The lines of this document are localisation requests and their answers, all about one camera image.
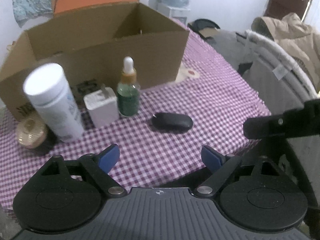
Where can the floral wall cloth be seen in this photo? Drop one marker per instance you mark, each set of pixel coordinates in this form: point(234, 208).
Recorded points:
point(30, 0)

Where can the beige mat with red heart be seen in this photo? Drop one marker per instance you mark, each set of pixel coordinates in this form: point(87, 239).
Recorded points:
point(187, 73)

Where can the black oval case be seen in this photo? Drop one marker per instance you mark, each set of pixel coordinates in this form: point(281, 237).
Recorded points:
point(172, 122)

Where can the white plastic bottle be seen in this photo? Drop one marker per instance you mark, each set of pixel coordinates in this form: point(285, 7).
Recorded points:
point(55, 105)

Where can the orange box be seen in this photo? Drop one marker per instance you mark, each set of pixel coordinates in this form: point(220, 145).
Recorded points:
point(95, 0)

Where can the black round pan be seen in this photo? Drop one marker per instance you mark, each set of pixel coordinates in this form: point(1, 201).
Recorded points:
point(203, 26)

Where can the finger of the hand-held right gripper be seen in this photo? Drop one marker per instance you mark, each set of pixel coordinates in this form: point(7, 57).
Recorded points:
point(275, 126)

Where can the large cardboard box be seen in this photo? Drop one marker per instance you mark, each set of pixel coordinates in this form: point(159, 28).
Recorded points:
point(150, 60)

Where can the green dropper bottle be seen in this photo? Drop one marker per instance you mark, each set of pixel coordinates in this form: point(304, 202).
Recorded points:
point(128, 97)

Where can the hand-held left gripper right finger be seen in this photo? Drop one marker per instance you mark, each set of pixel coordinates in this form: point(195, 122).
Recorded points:
point(211, 158)

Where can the white charger plug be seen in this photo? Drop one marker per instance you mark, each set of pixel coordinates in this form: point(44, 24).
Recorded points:
point(102, 110)

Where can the white water dispenser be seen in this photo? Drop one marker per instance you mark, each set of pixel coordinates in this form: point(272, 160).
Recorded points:
point(175, 13)

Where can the dark jar with gold lid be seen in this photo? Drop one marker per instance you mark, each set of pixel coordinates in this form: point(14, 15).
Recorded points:
point(30, 132)

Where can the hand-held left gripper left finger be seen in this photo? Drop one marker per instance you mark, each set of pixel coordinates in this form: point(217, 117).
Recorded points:
point(110, 157)

